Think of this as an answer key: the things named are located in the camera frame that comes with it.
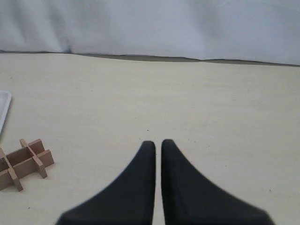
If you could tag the white plastic tray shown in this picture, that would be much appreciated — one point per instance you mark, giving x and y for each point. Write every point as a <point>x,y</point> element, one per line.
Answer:
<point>5,100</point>

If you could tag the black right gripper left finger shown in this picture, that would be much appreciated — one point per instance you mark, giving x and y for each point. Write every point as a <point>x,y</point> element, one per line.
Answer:
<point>128,200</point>

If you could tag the white backdrop cloth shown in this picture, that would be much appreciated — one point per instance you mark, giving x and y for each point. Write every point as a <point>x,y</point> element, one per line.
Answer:
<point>252,30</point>

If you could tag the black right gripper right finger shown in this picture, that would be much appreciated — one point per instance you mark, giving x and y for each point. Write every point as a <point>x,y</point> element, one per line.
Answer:
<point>189,198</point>

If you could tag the notched wooden piece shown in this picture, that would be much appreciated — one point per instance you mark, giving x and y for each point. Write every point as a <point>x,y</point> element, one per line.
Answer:
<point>23,153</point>
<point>11,174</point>
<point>24,169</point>
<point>38,163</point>

